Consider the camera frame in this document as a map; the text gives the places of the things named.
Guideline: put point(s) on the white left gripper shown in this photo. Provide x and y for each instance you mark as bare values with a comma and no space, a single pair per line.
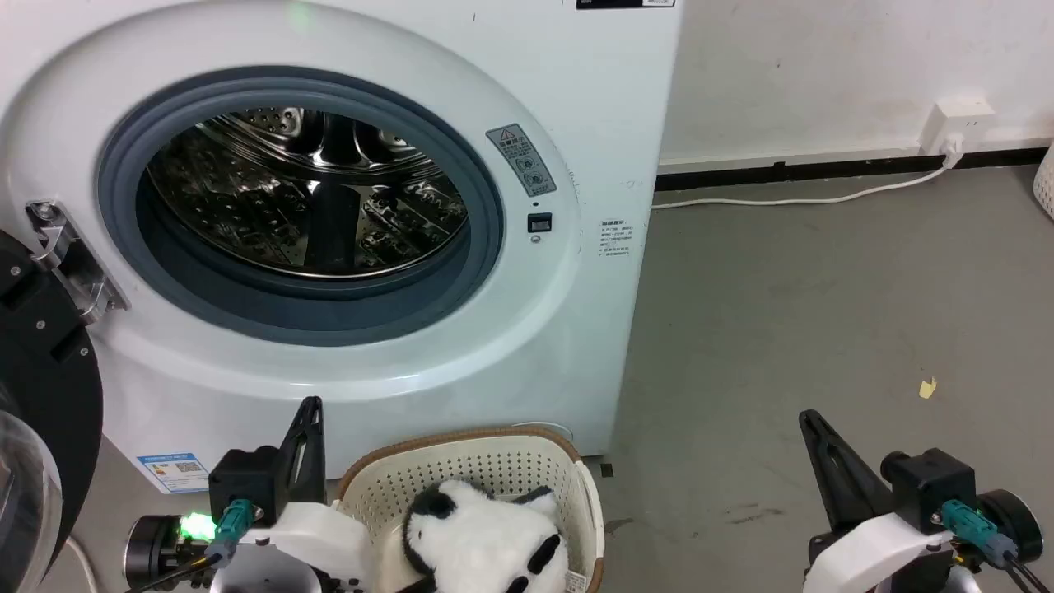
321,539

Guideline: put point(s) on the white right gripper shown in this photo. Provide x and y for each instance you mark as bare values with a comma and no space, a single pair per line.
873,552

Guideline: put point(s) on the white front-load washing machine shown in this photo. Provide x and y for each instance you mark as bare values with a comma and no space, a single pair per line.
576,82

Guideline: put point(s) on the yellow paper scrap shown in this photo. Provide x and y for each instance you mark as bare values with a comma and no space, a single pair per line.
928,388

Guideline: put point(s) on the blue energy label sticker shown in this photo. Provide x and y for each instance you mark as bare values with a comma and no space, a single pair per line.
173,472

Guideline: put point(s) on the beige perforated laundry basket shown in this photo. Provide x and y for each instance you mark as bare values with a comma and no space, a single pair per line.
494,465

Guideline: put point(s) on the black and white panda plush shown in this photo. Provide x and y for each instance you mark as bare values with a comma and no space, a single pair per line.
478,543

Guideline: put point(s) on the steel washer drum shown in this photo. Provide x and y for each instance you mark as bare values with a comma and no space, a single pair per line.
272,222

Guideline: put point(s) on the black round washer door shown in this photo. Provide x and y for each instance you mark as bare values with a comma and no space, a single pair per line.
45,371

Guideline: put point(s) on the metal door hinge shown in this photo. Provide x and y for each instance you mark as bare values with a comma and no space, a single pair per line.
78,268

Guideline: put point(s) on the grey rubber door gasket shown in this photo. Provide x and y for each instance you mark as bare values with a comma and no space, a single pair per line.
482,206

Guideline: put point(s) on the black baseboard strip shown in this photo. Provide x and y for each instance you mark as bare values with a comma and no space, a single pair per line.
782,171

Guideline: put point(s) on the small white spec sticker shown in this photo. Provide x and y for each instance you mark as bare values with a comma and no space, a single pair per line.
616,239

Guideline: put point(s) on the black door latch socket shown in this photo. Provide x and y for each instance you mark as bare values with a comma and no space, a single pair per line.
539,222

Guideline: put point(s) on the white mesh basket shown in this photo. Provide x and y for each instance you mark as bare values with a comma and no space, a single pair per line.
1047,185

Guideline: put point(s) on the grey warning sticker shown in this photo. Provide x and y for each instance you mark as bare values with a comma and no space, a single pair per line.
520,159

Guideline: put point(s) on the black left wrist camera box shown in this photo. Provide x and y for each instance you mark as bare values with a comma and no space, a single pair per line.
243,478

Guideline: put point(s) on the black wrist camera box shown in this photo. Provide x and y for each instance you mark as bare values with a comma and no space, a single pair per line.
930,482
243,478

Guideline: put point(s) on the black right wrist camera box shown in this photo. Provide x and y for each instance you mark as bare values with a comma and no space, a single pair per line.
930,482

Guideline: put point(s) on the white wall socket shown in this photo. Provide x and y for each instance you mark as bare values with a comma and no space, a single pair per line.
959,119

